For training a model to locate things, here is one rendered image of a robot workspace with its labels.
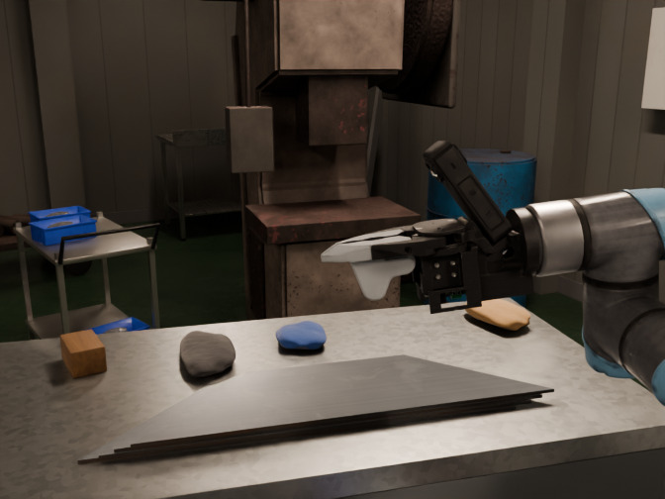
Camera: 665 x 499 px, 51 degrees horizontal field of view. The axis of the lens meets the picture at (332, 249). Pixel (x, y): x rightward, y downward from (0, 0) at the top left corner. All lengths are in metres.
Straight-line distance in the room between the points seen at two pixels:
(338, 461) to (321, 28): 2.45
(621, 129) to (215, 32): 4.22
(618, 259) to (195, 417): 0.66
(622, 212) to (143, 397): 0.82
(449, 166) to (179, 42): 6.62
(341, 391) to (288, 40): 2.24
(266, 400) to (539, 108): 4.04
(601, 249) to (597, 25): 4.17
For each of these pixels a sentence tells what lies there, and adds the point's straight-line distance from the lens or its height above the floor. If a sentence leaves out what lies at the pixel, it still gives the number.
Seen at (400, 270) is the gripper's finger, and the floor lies 1.40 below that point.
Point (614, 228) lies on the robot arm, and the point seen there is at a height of 1.44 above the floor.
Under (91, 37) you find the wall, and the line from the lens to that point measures 7.11.
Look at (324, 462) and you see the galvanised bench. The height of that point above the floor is 1.05.
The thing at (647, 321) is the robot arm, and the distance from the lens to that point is 0.72.
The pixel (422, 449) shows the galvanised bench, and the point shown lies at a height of 1.05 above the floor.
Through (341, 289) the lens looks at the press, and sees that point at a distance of 3.39.
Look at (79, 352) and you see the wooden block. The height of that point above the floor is 1.10.
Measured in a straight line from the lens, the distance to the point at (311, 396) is 1.14.
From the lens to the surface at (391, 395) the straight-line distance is 1.15.
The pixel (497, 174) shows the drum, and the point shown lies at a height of 0.94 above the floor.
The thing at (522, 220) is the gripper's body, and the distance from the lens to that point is 0.71.
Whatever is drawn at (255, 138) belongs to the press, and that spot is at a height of 1.25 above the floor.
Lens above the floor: 1.60
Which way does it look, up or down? 15 degrees down
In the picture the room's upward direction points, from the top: straight up
